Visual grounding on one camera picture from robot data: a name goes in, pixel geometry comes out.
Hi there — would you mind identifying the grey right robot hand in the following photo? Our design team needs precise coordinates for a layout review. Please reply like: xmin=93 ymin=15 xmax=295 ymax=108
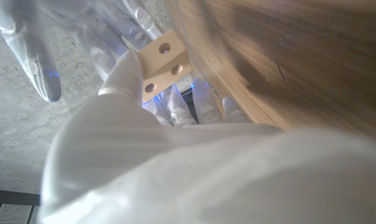
xmin=0 ymin=0 xmax=166 ymax=103

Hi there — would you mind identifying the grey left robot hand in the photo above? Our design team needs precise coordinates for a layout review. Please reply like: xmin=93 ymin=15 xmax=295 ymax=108
xmin=38 ymin=49 xmax=376 ymax=224

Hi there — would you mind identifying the small red-capped bottle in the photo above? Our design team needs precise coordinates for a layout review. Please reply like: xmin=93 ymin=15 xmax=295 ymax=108
xmin=138 ymin=29 xmax=192 ymax=103

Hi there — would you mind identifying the wooden table panel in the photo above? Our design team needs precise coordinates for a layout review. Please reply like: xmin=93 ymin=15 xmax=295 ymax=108
xmin=174 ymin=0 xmax=226 ymax=103

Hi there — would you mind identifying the black backdrop cloth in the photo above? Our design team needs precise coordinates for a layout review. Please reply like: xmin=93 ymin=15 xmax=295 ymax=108
xmin=180 ymin=88 xmax=198 ymax=124

